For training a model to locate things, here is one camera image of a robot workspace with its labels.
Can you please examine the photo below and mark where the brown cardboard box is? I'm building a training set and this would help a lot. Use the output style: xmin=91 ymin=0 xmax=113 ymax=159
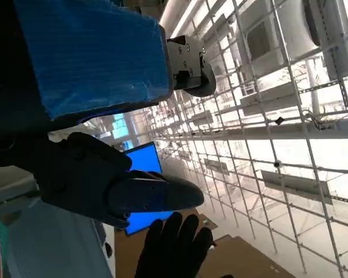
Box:
xmin=114 ymin=210 xmax=296 ymax=278

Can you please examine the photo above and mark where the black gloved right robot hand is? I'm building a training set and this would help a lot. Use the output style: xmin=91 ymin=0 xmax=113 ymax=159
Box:
xmin=134 ymin=211 xmax=214 ymax=278

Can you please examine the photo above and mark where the white ceiling air unit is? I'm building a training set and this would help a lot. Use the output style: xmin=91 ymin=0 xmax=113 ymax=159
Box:
xmin=237 ymin=0 xmax=322 ymax=76

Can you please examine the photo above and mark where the bright blue monitor screen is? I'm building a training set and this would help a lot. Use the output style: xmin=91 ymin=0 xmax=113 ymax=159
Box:
xmin=123 ymin=141 xmax=175 ymax=236

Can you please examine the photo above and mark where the white ceiling grid frame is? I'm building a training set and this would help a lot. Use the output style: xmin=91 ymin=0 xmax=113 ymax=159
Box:
xmin=133 ymin=0 xmax=348 ymax=278

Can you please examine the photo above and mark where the pale blue mesh chair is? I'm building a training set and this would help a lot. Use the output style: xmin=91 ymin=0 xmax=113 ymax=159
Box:
xmin=0 ymin=199 xmax=115 ymax=278

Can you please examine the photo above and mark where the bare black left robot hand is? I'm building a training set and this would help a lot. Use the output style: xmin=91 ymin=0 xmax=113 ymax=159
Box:
xmin=0 ymin=0 xmax=217 ymax=229

